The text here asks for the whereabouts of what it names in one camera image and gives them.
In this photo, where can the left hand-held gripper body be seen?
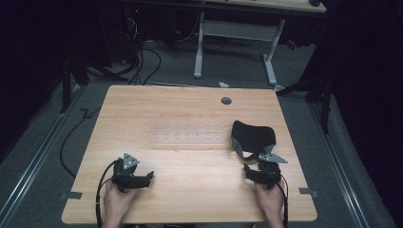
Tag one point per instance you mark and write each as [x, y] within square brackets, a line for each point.
[126, 179]

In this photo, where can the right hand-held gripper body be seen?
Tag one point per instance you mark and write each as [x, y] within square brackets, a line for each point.
[269, 172]

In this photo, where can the black face mask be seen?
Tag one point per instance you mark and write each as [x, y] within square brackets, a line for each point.
[253, 137]

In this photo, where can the person's left hand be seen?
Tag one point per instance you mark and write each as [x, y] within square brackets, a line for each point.
[116, 202]

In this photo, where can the person's right hand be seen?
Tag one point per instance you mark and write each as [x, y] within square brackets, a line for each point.
[270, 201]

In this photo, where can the grey tape piece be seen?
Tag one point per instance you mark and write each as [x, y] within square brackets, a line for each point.
[72, 195]
[308, 191]

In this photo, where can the white paper scrap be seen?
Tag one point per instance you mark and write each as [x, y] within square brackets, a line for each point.
[223, 84]

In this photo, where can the black metal stand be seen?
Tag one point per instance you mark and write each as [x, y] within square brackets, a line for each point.
[323, 95]
[66, 85]

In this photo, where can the metal floor rail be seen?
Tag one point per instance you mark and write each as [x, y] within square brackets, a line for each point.
[34, 161]
[335, 161]

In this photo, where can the white metal frame desk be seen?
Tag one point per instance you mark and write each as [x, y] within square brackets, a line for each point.
[236, 30]

